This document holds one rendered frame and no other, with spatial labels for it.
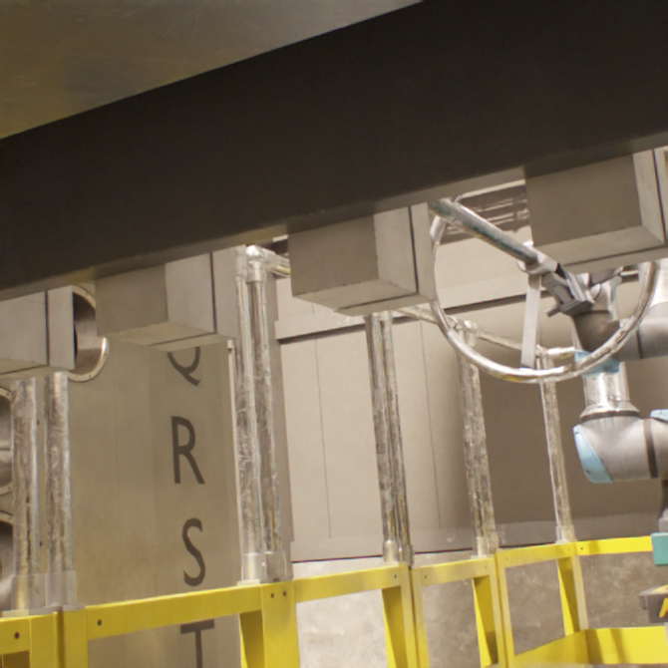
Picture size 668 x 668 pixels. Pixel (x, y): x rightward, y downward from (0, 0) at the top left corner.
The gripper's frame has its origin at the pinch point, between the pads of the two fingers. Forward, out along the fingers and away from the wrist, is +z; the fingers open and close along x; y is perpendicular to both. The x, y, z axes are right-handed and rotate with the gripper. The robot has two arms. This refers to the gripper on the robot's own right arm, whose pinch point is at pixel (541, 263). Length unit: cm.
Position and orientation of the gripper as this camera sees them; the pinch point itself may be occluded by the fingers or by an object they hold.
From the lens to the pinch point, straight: 178.4
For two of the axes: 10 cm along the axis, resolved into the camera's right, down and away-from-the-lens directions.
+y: -8.1, 4.6, 3.7
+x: -3.5, -8.8, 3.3
